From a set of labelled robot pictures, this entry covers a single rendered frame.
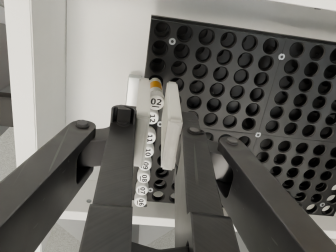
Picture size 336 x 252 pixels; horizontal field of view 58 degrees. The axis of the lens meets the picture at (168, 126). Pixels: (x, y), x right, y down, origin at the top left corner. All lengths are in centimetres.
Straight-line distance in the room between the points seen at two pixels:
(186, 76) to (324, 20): 16
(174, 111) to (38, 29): 13
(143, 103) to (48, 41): 13
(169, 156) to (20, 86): 13
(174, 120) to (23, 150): 15
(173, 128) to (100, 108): 20
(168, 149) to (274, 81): 15
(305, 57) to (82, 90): 22
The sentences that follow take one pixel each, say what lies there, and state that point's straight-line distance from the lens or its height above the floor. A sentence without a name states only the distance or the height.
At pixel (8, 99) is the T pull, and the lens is 28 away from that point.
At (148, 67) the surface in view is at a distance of 26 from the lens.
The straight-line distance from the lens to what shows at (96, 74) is 33.
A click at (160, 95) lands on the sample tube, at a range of 21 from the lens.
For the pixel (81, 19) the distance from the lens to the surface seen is 32.
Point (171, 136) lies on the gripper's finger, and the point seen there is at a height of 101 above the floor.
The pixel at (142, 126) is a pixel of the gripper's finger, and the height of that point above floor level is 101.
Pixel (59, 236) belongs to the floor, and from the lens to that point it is 168.
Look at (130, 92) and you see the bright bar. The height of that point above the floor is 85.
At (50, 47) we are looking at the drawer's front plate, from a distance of 28.
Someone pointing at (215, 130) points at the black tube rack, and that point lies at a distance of 28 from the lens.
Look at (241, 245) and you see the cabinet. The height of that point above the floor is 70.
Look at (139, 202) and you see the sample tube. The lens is 31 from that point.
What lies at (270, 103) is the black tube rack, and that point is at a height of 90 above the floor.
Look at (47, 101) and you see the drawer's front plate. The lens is 28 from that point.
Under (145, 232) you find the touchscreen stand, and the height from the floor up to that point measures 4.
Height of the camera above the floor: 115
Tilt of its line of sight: 65 degrees down
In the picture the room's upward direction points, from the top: 173 degrees clockwise
